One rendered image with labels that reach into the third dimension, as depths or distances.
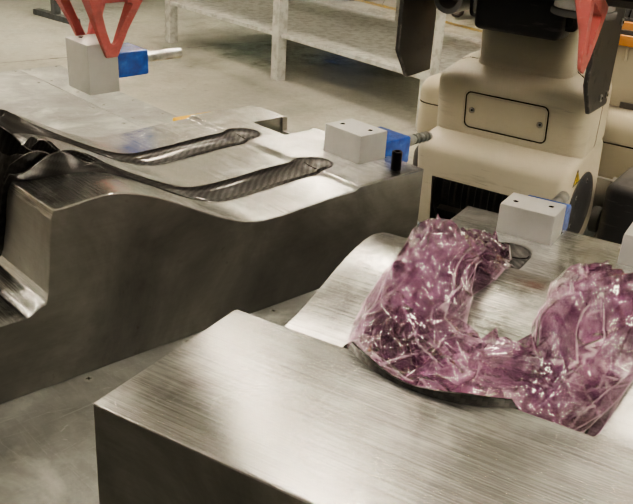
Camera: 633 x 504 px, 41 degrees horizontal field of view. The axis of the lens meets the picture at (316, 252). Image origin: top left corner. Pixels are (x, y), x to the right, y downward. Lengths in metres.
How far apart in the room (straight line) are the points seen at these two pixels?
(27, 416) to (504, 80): 0.82
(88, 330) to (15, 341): 0.05
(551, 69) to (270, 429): 0.88
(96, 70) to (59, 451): 0.50
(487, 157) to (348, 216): 0.47
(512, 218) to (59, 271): 0.39
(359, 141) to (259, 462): 0.47
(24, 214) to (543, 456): 0.38
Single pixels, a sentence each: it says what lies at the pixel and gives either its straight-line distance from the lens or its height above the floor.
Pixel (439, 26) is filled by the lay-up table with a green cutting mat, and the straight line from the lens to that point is 3.99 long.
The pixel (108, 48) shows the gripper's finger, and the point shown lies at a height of 0.95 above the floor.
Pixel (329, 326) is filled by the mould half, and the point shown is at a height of 0.88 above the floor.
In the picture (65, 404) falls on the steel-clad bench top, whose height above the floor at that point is 0.80.
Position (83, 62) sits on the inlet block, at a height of 0.94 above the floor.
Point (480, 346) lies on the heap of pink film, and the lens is 0.51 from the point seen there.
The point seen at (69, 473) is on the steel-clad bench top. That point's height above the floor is 0.80.
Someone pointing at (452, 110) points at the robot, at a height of 0.84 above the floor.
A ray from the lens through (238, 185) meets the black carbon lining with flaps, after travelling 0.77.
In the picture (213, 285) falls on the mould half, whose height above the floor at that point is 0.84.
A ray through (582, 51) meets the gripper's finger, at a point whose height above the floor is 1.01.
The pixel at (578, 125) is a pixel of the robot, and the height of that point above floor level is 0.85.
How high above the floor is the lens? 1.15
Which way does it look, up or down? 25 degrees down
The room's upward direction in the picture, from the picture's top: 4 degrees clockwise
